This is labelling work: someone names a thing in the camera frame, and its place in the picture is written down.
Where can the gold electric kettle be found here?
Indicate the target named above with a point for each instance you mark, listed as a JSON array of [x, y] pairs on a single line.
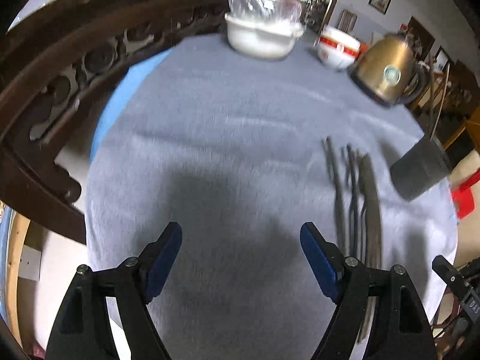
[[389, 73]]

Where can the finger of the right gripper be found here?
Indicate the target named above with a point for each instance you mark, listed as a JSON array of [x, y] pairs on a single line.
[[462, 290]]

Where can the grey table cloth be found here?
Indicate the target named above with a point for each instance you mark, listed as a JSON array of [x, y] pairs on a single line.
[[231, 148]]

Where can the dark chopstick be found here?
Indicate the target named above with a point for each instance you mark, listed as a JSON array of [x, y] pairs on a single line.
[[435, 120], [339, 213], [352, 216], [370, 215], [429, 133]]

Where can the white ceramic pot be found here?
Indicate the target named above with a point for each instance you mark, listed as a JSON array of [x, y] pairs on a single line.
[[262, 40]]

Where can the blue under cloth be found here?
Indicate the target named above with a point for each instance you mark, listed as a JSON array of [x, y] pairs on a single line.
[[116, 101]]

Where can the dark carved wooden bench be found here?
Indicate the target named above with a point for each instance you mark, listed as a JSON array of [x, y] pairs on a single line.
[[55, 65]]

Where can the red white stacked bowls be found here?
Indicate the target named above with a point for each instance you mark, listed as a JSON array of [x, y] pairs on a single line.
[[337, 50]]

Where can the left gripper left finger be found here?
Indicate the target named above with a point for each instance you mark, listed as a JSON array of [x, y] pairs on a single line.
[[82, 330]]

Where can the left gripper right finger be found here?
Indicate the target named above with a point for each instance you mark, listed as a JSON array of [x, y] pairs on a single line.
[[400, 328]]

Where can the red plastic chair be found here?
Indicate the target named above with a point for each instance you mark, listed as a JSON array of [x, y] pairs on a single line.
[[462, 196]]

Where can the clear plastic bag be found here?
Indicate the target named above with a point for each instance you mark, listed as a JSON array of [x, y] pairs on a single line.
[[266, 10]]

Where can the framed wall picture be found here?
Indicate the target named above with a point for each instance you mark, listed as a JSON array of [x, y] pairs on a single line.
[[380, 5]]

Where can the grey perforated utensil holder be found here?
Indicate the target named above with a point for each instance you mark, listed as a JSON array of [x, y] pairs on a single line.
[[421, 168]]

